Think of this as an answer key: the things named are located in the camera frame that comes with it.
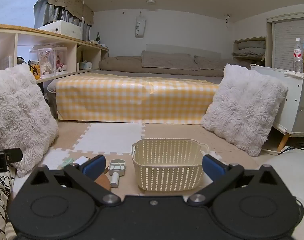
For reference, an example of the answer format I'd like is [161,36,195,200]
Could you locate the cream plastic basket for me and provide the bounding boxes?
[131,138,209,192]

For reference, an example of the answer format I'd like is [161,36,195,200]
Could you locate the brown pillow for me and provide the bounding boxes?
[141,50,199,71]
[194,56,243,70]

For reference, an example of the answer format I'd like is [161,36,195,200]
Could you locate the white cabinet wooden legs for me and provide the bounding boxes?
[250,64,304,153]

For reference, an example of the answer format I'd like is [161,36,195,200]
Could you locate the clear water bottle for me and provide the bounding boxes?
[293,38,304,73]

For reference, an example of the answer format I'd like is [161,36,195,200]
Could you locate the white storage box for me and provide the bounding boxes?
[38,20,82,40]

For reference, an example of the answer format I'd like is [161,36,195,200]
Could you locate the white hanging sign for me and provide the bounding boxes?
[134,14,145,38]

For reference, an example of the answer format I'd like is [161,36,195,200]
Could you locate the round wooden coaster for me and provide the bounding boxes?
[94,174,111,191]

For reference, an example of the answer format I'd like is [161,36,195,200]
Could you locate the grey curtain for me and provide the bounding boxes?
[33,0,93,41]

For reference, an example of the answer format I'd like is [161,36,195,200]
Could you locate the black white printed cloth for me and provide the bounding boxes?
[0,169,16,240]

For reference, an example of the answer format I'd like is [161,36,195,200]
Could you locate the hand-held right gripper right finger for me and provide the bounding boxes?
[187,154,290,207]

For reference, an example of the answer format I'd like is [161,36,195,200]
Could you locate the small white box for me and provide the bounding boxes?
[74,156,89,166]

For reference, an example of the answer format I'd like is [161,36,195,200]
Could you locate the black cables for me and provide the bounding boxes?
[280,143,304,153]

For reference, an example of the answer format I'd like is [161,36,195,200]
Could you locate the folded beige blankets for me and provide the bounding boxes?
[232,40,266,58]

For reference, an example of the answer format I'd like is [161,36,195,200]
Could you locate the small green box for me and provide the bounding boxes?
[61,158,75,170]

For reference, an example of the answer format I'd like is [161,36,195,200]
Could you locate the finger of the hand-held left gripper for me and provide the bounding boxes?
[3,148,23,163]

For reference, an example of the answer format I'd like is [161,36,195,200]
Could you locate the clear compartment box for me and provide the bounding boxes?
[108,159,126,188]

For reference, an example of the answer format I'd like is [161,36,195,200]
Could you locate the clear doll display case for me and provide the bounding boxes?
[29,47,55,77]
[53,47,68,73]

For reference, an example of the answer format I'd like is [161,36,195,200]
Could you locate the wooden shelf unit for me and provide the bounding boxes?
[0,24,109,83]

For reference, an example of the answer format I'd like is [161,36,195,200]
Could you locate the bed with yellow checked cover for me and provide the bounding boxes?
[47,69,225,125]

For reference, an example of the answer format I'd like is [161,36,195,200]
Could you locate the white louvred wardrobe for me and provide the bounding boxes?
[266,17,304,71]

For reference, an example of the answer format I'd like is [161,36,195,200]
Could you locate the orange printed cup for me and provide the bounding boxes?
[29,64,40,79]

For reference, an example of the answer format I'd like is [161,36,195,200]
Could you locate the white fluffy pillow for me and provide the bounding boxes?
[0,64,59,178]
[200,64,288,157]

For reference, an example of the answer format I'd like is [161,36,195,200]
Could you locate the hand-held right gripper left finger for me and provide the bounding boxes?
[24,155,121,207]

